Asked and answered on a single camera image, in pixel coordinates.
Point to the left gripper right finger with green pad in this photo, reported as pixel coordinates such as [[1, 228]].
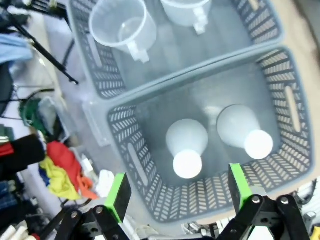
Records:
[[238, 185]]

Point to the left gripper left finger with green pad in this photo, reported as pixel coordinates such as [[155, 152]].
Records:
[[119, 195]]

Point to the clear plastic measuring cup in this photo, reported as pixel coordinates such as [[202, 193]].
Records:
[[185, 15], [107, 22]]

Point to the white cloth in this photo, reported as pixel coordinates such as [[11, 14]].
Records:
[[105, 181]]

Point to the orange cloth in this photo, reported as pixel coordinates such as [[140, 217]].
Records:
[[86, 186]]

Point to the yellow cloth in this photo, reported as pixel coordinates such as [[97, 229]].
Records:
[[58, 182]]

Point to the red cloth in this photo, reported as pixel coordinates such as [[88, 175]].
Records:
[[62, 155]]

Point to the grey slotted plastic basket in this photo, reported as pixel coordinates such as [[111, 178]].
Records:
[[180, 100], [180, 50]]

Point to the black cloth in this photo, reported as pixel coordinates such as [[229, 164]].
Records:
[[22, 153]]

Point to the green cloth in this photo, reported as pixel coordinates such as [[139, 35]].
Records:
[[32, 115]]

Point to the black tripod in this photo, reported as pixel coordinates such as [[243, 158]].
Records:
[[45, 51]]

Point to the light blue cloth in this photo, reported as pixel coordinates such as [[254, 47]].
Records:
[[13, 48]]

